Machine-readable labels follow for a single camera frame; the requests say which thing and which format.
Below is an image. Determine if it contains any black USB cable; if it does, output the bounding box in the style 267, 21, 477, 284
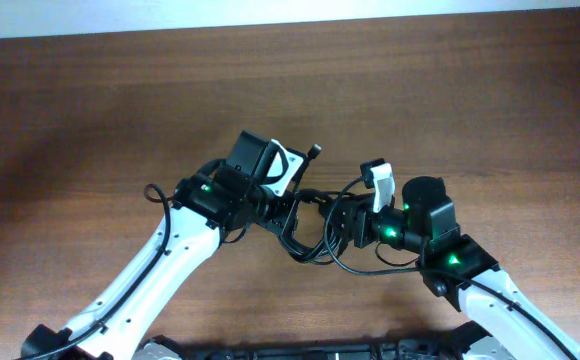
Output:
278, 143, 351, 265

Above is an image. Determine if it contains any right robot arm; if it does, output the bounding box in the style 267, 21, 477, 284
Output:
325, 175, 580, 359

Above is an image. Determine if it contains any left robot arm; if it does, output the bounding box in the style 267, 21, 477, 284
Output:
21, 131, 308, 360

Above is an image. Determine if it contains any right camera cable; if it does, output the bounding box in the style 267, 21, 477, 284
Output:
322, 175, 579, 360

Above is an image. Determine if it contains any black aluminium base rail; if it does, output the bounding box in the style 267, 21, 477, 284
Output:
132, 321, 515, 360

